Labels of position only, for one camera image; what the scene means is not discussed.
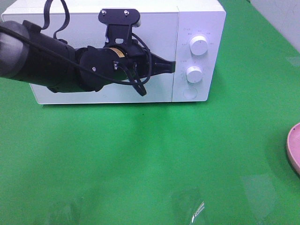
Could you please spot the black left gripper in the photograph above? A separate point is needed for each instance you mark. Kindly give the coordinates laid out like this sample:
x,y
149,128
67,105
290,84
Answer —
x,y
147,63

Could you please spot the white microwave knob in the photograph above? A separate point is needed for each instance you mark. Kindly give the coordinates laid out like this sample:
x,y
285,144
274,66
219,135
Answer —
x,y
194,74
198,45

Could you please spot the white microwave door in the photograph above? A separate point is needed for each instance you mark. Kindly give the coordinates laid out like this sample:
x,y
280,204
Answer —
x,y
157,30

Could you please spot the round microwave door button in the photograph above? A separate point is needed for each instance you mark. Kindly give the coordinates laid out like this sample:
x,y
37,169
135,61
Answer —
x,y
190,93

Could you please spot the pink round plate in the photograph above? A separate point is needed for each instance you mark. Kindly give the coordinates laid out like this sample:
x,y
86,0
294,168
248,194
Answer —
x,y
293,147

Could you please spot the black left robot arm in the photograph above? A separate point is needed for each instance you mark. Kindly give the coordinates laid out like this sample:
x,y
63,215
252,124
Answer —
x,y
28,55

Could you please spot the white microwave oven body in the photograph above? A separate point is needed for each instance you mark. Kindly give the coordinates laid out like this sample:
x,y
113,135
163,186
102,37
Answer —
x,y
195,17

